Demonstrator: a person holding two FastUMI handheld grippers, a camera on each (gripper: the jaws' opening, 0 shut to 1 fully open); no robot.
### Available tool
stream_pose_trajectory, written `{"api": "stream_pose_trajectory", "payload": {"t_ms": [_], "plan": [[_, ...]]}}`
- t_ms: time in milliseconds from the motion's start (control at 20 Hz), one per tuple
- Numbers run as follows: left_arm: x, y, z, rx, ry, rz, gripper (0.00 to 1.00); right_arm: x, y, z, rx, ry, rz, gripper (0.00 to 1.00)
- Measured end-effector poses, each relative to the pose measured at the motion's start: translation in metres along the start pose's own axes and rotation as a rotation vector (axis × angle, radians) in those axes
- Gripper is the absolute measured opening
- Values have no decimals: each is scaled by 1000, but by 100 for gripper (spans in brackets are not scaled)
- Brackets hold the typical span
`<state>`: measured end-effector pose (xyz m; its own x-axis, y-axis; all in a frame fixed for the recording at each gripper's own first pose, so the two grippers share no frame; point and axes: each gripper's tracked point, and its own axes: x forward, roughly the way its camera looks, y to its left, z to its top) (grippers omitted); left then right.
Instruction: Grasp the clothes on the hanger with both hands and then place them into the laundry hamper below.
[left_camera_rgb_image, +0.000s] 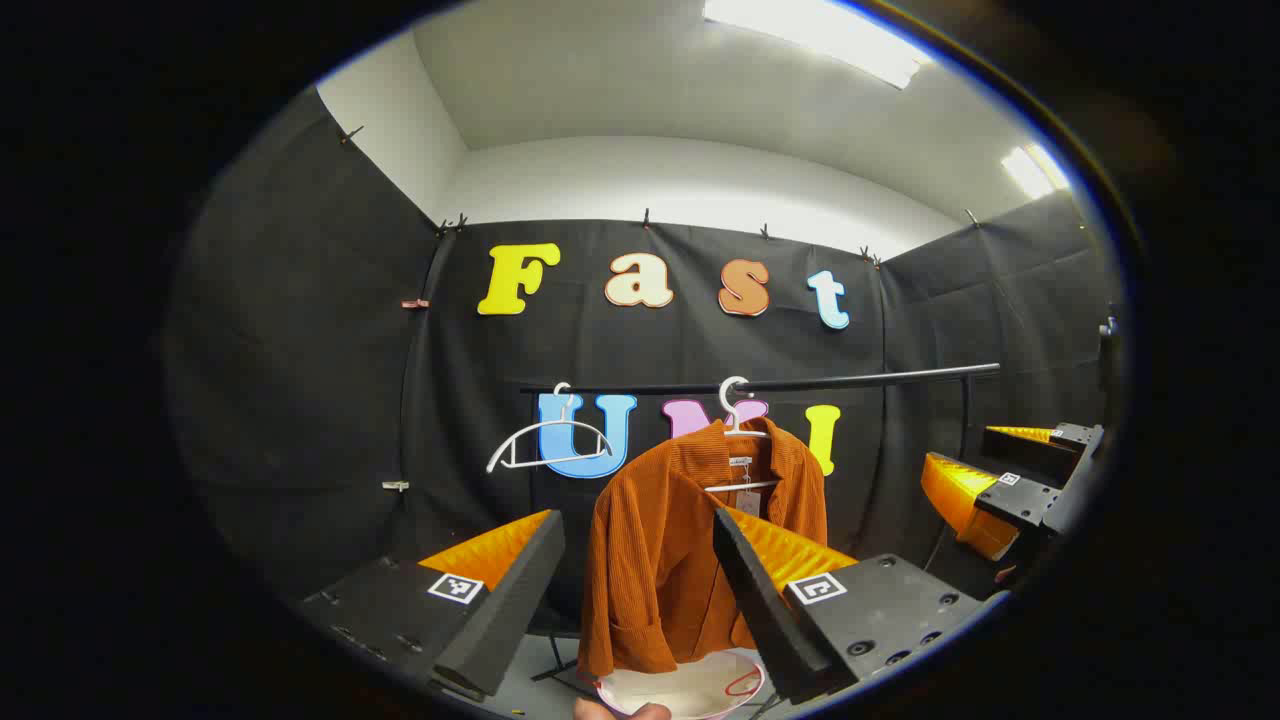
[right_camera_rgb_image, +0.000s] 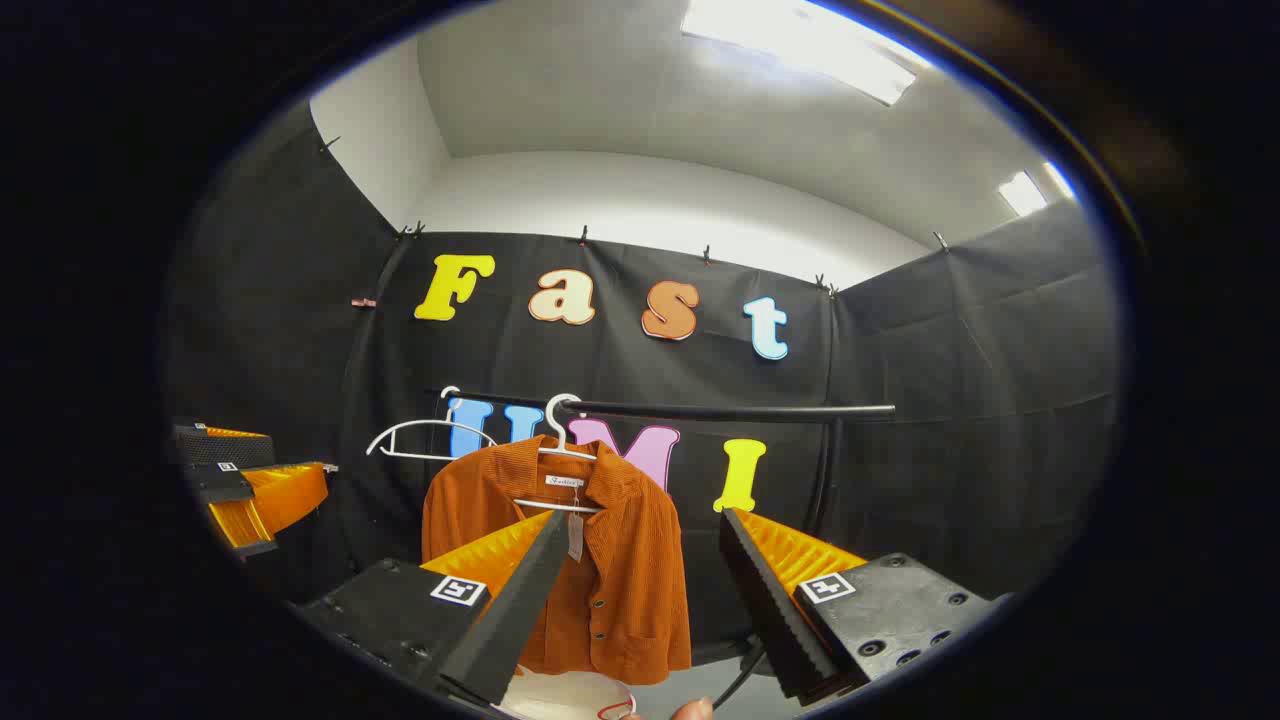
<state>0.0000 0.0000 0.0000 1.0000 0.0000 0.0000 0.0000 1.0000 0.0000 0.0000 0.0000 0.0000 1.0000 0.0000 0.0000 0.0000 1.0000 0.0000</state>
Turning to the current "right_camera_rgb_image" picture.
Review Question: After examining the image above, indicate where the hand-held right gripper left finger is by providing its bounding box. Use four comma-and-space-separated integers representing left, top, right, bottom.
298, 510, 573, 707

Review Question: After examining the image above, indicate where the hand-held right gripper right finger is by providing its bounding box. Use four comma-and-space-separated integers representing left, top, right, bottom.
718, 506, 1006, 707

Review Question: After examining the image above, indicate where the orange corduroy shirt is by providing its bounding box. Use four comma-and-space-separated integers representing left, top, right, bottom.
420, 435, 693, 686

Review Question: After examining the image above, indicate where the large white clothes hanger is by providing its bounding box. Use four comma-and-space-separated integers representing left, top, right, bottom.
513, 393, 606, 516

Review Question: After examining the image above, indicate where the black clothes rack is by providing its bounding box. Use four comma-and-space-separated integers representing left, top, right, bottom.
430, 388, 896, 711

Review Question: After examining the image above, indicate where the small white clothes hanger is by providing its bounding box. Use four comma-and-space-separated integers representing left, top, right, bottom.
365, 385, 499, 463

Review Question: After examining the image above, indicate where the small ceiling light panel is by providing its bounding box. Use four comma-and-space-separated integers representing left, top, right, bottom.
998, 160, 1076, 216

